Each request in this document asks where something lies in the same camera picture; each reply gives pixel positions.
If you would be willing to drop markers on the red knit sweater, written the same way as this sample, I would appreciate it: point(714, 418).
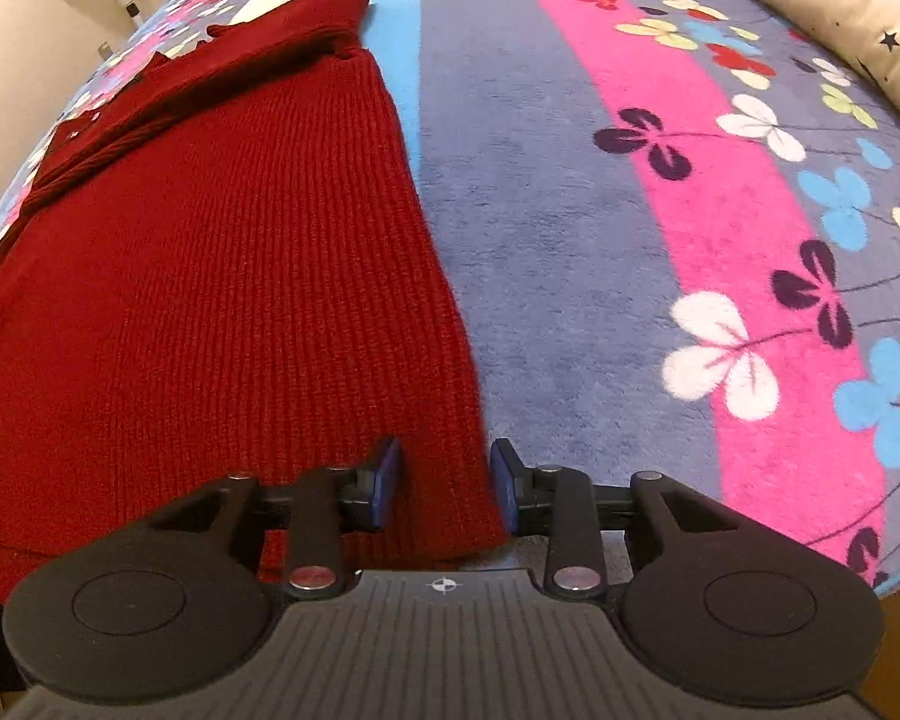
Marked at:
point(217, 300)

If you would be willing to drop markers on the cream star print quilt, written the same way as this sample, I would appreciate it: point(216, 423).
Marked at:
point(832, 7)

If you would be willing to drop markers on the floral striped fleece blanket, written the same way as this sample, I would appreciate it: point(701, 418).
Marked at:
point(645, 240)

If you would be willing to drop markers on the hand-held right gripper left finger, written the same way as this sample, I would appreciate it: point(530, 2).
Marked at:
point(387, 481)

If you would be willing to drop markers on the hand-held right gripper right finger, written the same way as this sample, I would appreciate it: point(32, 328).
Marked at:
point(504, 481)

